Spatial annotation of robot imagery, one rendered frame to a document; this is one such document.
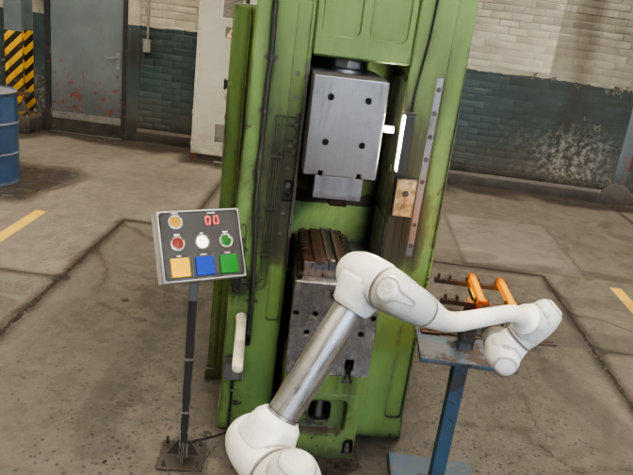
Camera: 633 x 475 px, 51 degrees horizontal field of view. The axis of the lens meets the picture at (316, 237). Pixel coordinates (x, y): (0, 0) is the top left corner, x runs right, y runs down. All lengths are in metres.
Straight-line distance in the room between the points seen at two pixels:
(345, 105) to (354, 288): 0.98
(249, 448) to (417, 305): 0.63
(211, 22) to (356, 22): 5.40
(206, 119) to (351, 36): 5.56
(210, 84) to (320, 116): 5.55
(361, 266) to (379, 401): 1.55
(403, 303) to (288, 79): 1.28
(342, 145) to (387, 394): 1.31
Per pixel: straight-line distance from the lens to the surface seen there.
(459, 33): 2.88
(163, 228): 2.61
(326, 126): 2.68
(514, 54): 8.80
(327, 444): 3.26
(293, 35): 2.77
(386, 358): 3.26
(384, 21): 2.82
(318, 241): 3.07
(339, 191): 2.75
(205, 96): 8.20
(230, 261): 2.67
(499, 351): 2.25
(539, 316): 2.22
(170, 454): 3.26
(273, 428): 1.98
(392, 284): 1.80
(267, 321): 3.11
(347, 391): 3.09
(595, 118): 9.18
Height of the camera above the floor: 2.03
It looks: 19 degrees down
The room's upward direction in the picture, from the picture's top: 7 degrees clockwise
